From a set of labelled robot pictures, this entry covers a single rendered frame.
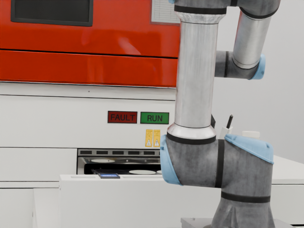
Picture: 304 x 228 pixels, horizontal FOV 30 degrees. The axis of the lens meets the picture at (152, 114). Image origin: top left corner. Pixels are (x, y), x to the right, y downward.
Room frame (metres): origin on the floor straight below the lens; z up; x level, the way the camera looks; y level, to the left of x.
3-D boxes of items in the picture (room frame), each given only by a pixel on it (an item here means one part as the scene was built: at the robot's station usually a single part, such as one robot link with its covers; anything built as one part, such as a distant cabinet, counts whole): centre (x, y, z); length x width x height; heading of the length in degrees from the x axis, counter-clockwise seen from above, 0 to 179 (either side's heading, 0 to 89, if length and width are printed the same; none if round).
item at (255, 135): (2.26, -0.40, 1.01); 0.07 x 0.07 x 0.10
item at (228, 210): (1.33, -0.23, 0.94); 0.15 x 0.15 x 0.10
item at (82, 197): (1.66, -0.01, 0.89); 0.55 x 0.09 x 0.14; 103
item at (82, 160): (2.23, 0.07, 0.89); 0.44 x 0.02 x 0.10; 103
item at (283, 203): (2.02, -0.40, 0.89); 0.62 x 0.35 x 0.14; 13
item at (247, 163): (1.33, -0.22, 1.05); 0.13 x 0.12 x 0.14; 86
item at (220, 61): (1.60, -0.14, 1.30); 0.11 x 0.11 x 0.08; 86
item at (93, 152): (2.24, 0.07, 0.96); 0.44 x 0.01 x 0.02; 103
